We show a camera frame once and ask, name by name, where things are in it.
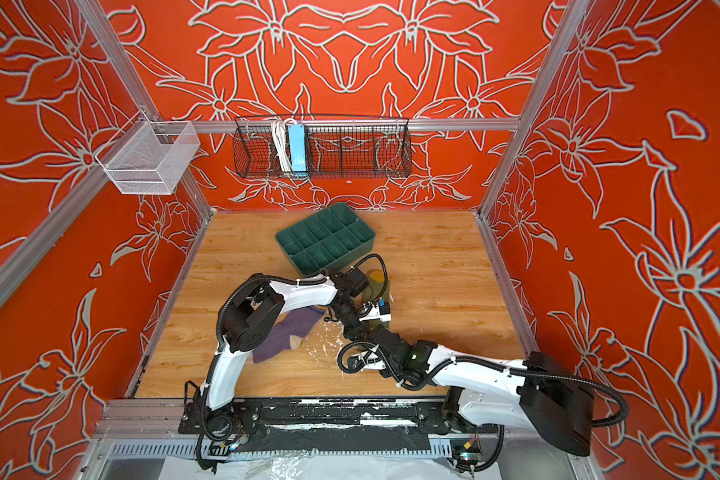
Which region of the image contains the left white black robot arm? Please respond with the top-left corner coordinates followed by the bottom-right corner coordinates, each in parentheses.
top-left (191, 267), bottom-right (383, 442)

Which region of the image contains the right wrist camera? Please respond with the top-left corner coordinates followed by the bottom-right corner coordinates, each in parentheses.
top-left (346, 351), bottom-right (387, 373)

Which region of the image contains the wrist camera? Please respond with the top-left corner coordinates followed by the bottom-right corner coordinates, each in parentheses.
top-left (346, 351), bottom-right (387, 373)
top-left (363, 298), bottom-right (391, 324)

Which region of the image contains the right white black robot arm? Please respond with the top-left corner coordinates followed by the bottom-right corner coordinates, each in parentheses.
top-left (337, 326), bottom-right (629, 457)

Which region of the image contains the clear acrylic box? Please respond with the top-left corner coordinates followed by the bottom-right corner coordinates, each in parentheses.
top-left (96, 120), bottom-right (200, 195)

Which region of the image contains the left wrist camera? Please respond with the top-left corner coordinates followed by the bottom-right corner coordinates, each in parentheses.
top-left (363, 298), bottom-right (391, 324)

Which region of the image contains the black wire basket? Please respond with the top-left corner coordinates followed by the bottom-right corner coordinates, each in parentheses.
top-left (232, 115), bottom-right (413, 180)

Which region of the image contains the green striped sock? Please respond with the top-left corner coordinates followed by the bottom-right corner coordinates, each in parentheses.
top-left (361, 269), bottom-right (391, 302)

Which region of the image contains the green compartment tray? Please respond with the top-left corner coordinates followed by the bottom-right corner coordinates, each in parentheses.
top-left (275, 202), bottom-right (376, 277)

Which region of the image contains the white cable bundle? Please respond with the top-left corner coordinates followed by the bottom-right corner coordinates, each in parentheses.
top-left (271, 119), bottom-right (290, 174)

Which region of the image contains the purple striped sock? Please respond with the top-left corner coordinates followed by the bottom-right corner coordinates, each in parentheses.
top-left (252, 306), bottom-right (326, 364)

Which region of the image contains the light blue box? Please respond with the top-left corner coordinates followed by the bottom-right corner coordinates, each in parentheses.
top-left (288, 123), bottom-right (307, 177)

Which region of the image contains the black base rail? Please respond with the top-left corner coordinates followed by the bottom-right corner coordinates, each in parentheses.
top-left (201, 396), bottom-right (498, 460)

